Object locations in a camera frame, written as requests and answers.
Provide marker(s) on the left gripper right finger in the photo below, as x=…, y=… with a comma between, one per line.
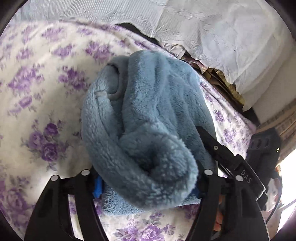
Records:
x=242, y=218

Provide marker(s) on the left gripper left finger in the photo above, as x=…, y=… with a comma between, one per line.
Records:
x=50, y=219

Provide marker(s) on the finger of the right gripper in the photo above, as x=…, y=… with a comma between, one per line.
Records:
x=226, y=160

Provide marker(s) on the blue fleece baby jacket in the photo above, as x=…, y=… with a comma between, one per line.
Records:
x=139, y=127

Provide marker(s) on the person's right hand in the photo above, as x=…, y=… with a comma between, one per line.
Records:
x=219, y=216

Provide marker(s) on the stacked bedding under lace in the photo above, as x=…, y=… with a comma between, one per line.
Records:
x=213, y=78

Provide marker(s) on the white lace cover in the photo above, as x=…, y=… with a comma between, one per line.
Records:
x=247, y=40

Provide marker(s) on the purple floral bed sheet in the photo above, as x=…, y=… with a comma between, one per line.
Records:
x=46, y=70

